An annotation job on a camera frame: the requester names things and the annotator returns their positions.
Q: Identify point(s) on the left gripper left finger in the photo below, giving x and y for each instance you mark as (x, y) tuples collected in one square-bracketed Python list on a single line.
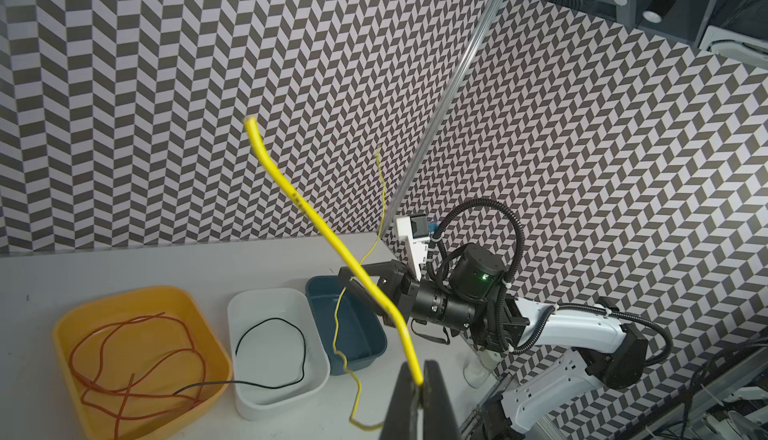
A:
[(401, 420)]

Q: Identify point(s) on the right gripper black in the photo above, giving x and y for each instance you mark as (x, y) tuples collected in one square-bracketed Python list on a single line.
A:
[(399, 287)]

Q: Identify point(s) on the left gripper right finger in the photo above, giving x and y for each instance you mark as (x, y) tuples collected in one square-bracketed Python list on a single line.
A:
[(439, 422)]

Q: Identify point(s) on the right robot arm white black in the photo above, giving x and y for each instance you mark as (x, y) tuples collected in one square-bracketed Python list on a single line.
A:
[(468, 292)]

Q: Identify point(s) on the white lidded jar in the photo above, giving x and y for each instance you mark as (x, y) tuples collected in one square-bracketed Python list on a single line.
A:
[(480, 367)]

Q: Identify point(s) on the teal plastic bin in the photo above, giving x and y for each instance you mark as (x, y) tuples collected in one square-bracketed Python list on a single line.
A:
[(360, 337)]

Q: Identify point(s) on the white plastic bin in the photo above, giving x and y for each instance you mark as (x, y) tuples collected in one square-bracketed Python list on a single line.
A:
[(277, 353)]

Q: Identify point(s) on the yellow plastic bin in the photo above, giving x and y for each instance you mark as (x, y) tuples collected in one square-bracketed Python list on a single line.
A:
[(143, 364)]

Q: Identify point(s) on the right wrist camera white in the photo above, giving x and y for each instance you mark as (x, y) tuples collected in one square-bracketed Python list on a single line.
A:
[(415, 231)]

